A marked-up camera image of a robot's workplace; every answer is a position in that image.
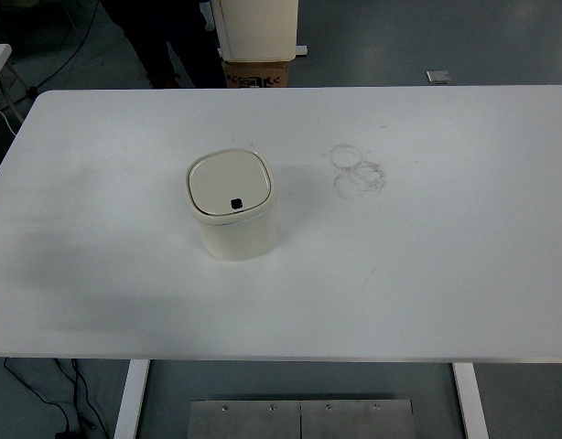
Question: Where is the person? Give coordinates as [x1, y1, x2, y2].
[99, 0, 225, 90]

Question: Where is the white table leg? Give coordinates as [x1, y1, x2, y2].
[452, 362, 491, 439]
[113, 359, 151, 439]

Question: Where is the white cabinet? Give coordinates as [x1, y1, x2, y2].
[211, 0, 300, 63]

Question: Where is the cream trash bin with lid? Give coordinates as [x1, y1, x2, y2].
[185, 148, 278, 262]

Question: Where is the cardboard box with black print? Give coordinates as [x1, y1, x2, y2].
[220, 59, 291, 89]

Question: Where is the grey metal plate with screws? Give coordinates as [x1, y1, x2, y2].
[190, 399, 417, 439]

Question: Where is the long black floor cable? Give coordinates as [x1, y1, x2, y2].
[33, 3, 101, 92]

